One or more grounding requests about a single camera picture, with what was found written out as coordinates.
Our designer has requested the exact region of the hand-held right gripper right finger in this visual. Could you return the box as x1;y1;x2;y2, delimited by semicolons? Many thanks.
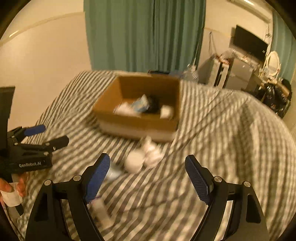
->
185;155;270;241

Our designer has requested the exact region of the brown cardboard box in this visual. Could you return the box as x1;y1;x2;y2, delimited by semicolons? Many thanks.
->
92;75;181;143

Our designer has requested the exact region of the small white bottle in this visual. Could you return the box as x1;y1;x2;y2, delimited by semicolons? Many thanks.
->
92;197;114;230

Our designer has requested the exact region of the clear plastic water bottle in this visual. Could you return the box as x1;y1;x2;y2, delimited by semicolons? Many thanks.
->
183;64;199;82

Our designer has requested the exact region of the white cabinet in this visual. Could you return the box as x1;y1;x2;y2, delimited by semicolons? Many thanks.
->
198;57;232;89

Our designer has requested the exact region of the white air conditioner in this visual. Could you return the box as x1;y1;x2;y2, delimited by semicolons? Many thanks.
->
228;0;271;23

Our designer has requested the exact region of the black chair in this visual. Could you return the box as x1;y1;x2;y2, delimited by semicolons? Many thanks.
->
259;78;293;119

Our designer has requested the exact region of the person's left hand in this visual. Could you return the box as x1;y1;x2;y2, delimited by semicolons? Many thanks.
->
0;173;27;207

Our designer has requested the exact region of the green curtain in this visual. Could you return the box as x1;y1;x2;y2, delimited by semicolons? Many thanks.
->
271;10;296;82
83;0;207;73

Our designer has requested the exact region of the cluttered white desk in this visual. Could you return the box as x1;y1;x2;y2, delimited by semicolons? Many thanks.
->
228;49;265;91

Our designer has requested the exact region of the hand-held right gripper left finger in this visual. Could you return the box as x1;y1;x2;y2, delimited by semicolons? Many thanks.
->
25;153;111;241

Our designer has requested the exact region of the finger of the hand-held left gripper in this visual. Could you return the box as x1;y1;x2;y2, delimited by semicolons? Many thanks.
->
9;125;47;140
37;136;70;152

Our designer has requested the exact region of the black wall television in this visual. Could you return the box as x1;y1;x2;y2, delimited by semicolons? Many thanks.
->
232;25;269;62

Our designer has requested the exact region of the white oval mirror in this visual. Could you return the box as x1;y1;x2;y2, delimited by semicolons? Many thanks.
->
263;51;281;77

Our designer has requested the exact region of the grey striped blanket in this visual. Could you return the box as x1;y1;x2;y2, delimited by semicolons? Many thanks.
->
9;70;296;241

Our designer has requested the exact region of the blue and white packet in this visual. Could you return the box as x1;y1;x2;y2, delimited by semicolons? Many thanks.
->
106;162;124;180

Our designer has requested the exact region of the small white box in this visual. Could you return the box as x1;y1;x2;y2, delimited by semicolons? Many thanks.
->
159;105;174;119

